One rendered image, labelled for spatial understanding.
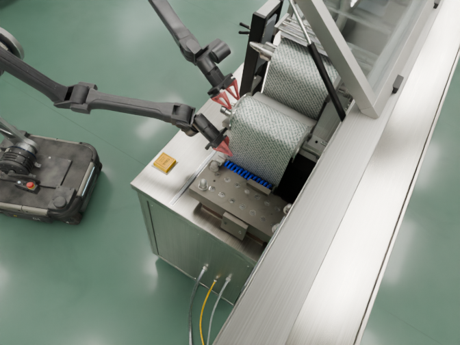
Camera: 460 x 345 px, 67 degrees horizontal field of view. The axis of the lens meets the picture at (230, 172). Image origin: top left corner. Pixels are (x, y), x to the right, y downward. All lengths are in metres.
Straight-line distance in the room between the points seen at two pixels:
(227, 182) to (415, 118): 0.67
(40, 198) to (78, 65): 1.46
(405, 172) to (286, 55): 0.57
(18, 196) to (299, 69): 1.79
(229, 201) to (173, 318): 1.08
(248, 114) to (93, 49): 2.54
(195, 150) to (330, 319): 1.01
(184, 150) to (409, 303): 1.76
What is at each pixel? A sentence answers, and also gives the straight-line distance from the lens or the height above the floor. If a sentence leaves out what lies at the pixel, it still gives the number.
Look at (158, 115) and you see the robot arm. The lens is 1.30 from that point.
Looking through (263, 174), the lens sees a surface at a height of 1.06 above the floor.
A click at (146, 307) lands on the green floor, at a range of 2.22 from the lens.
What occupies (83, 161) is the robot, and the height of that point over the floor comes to 0.24.
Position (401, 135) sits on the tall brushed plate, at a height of 1.44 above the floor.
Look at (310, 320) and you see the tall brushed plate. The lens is 0.78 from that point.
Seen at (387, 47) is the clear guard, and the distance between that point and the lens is 0.92.
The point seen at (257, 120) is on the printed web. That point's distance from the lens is 1.18.
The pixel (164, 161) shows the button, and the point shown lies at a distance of 1.50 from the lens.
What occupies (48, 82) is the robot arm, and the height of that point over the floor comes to 1.26.
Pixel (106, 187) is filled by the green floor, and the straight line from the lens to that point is 2.56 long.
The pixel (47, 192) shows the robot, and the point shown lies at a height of 0.24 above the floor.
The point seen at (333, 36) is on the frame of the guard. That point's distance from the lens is 0.72.
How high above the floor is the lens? 2.17
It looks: 57 degrees down
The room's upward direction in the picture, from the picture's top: 11 degrees clockwise
